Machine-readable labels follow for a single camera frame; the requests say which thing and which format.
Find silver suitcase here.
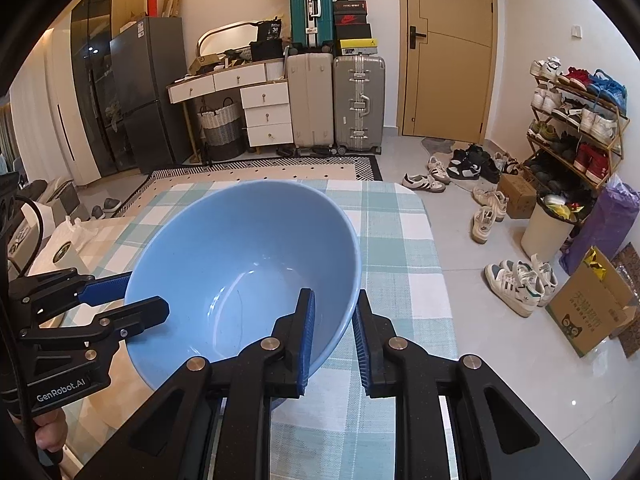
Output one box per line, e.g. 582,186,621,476
332,55,387,153

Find large printed cardboard box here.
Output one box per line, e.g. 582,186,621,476
545,246,640,359

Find white tumbler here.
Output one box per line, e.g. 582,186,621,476
52,242,83,273

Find black storage box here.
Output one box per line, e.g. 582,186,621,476
249,40,285,62

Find grey door mat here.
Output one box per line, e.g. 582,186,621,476
419,136,453,160

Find light blue bowl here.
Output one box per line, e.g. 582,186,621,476
123,178,362,393

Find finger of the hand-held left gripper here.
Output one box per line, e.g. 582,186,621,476
9,267,135,328
20,296,171,356

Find rows of racked shoes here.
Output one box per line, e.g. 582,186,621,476
527,56,628,186

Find white teal sneaker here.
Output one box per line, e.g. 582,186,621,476
500,255,558,308
484,262,538,318

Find small tan cardboard box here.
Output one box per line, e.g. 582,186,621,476
189,55,221,75

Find plain black shoe box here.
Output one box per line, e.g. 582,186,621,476
335,23,373,42

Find pile of scattered shoes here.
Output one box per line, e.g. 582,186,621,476
402,142,523,196

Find grey refrigerator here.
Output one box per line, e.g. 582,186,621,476
110,16,193,175

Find black glass cabinet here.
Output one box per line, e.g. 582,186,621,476
70,0,146,178

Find tan wooden door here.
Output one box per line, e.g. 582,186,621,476
398,0,498,145

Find black yellow shoe box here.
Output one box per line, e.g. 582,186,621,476
337,39,379,57

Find teal suitcase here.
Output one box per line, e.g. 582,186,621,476
290,0,335,51

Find white dresser with drawers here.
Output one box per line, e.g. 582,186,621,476
166,57,295,148

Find woven laundry basket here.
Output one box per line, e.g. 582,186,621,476
196,99,247,161

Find black cable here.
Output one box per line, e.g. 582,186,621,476
7,195,51,281

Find black bag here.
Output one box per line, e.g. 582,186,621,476
256,20,285,43

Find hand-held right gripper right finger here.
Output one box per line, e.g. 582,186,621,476
352,289,591,480

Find white crumpled plastic bag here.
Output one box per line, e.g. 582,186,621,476
47,215,103,266

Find purple bag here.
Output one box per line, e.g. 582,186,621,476
559,176,640,277

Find teal plaid tablecloth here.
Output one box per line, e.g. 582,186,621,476
65,178,458,480

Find arched mirror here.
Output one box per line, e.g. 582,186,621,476
196,21,266,58

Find beige plaid tablecloth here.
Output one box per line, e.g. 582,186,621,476
10,217,151,466

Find person's left hand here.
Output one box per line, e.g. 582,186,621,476
35,407,68,453

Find beige dotted rug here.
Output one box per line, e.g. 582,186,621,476
117,154,385,218

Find small brown cardboard box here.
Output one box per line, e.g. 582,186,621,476
496,174,540,220

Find beige sneaker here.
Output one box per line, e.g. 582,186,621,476
472,187,510,222
472,206,497,246

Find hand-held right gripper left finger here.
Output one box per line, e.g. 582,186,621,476
75,287,317,480

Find gold metal shoe rack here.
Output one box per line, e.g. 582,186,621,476
525,72,630,191

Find beige suitcase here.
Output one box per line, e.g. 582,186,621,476
286,52,335,148

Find white trash bin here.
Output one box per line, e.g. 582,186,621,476
521,194,580,261

